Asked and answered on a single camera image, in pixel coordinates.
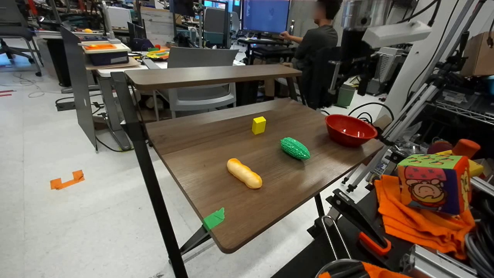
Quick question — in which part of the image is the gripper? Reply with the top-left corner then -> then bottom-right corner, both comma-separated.
339,29 -> 378,97

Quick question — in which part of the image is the red bowl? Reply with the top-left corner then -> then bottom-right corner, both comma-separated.
325,114 -> 378,147

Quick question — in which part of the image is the grey computer tower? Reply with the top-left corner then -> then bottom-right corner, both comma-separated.
366,47 -> 404,96

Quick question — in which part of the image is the green bin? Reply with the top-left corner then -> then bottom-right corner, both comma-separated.
335,84 -> 357,108

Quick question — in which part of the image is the stand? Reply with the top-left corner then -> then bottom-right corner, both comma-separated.
341,0 -> 487,193

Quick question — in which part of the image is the person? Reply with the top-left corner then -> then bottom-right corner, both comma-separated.
279,0 -> 343,109

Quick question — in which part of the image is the green toy gourd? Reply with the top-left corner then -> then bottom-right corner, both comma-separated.
280,137 -> 311,161

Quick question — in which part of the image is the dark red toy ball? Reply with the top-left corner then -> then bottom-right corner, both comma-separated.
427,141 -> 453,155

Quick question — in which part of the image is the yellow block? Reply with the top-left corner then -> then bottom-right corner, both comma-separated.
252,116 -> 267,136

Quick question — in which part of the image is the cardboard box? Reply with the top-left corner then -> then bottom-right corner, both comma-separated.
460,31 -> 494,77

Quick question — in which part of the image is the monitor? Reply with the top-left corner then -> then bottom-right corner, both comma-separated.
241,0 -> 291,35

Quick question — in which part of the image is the orange toy cylinder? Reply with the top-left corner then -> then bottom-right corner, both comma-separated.
452,139 -> 481,159

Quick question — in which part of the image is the colourful plush cube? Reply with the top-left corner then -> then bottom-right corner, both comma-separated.
397,154 -> 472,215

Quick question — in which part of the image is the black clamp with orange grip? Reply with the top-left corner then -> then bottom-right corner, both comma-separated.
326,189 -> 392,256

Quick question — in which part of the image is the yellow toy bread loaf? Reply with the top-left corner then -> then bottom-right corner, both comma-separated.
226,158 -> 263,190

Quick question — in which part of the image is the orange cloth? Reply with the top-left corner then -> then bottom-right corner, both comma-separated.
374,175 -> 476,260

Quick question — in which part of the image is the grey office chair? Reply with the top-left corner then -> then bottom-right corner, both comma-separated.
154,47 -> 240,118

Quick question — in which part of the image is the green tape piece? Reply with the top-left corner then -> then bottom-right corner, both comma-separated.
203,207 -> 225,231

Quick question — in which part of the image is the box with orange tray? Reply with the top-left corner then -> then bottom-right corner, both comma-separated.
79,41 -> 132,66

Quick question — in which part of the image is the black panel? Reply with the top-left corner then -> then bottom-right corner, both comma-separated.
59,26 -> 98,150

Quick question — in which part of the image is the black office chair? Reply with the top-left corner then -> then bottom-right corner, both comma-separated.
0,0 -> 44,77

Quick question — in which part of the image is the black cable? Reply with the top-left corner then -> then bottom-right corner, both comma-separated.
347,102 -> 395,125

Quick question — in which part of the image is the wire shelf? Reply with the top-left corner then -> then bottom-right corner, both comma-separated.
424,77 -> 494,128

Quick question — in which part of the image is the aluminium rail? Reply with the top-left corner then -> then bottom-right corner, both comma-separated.
401,244 -> 485,278

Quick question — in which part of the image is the bundle of grey cables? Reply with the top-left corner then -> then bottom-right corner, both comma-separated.
464,222 -> 494,278

